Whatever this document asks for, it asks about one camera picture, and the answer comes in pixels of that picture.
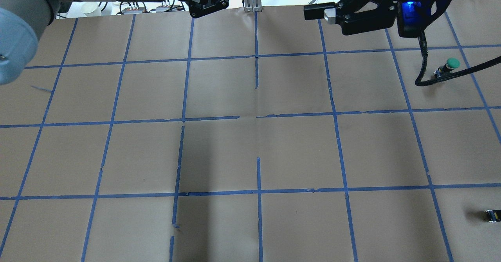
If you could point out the green push button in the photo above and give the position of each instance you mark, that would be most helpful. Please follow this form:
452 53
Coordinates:
450 65

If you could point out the small black contact block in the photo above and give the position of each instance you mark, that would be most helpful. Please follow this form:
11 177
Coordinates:
493 215

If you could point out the aluminium frame post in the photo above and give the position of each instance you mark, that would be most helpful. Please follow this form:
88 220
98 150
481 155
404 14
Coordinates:
252 6

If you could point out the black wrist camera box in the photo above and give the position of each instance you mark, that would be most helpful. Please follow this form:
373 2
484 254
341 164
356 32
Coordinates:
413 17

